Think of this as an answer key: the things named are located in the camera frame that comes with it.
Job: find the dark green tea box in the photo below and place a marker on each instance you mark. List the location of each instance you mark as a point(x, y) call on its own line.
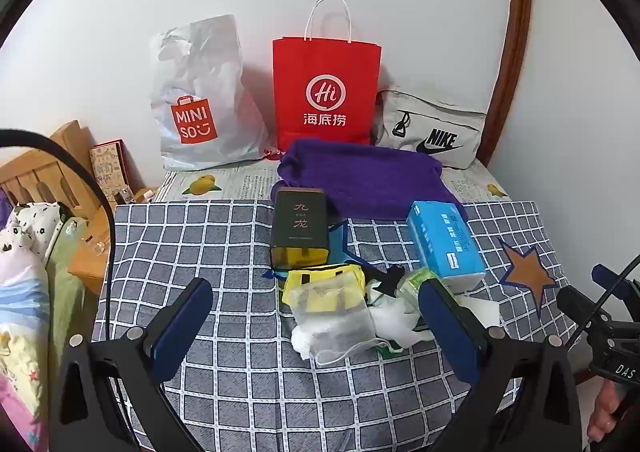
point(300, 229)

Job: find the person right hand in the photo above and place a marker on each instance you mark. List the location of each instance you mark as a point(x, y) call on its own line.
point(602, 420)

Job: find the white Nike pouch bag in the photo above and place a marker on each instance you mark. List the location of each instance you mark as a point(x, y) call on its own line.
point(425, 123)

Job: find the purple fleece cloth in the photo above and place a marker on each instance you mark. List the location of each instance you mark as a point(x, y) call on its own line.
point(364, 182)

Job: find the white Miniso plastic bag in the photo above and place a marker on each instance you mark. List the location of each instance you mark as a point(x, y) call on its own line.
point(205, 115)

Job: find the colourful quilt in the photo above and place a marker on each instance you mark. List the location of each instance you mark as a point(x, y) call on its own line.
point(42, 305)

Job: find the red Haidilao paper bag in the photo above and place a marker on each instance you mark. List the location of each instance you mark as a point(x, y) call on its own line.
point(324, 88)

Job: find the patterned gift box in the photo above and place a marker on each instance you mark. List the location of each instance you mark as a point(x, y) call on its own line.
point(109, 169)

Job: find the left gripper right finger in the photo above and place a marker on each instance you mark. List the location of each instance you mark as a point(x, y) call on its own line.
point(457, 331)

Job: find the white mesh drawstring bag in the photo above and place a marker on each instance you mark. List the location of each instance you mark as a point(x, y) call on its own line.
point(328, 338)

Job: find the wooden door frame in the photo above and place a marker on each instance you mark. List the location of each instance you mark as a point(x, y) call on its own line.
point(511, 61)

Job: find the newspaper with mango print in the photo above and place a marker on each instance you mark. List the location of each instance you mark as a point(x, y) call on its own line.
point(254, 181)

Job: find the blue tissue pack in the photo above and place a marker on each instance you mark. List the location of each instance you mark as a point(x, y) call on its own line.
point(445, 245)

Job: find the grey checked bed sheet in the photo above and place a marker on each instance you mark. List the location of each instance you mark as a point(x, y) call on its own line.
point(250, 382)

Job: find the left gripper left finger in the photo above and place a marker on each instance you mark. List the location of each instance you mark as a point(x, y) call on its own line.
point(170, 334)

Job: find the yellow black pouch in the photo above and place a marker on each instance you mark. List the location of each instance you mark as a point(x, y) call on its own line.
point(325, 289)

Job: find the green wet wipes pack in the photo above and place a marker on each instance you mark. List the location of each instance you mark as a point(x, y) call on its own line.
point(409, 286)

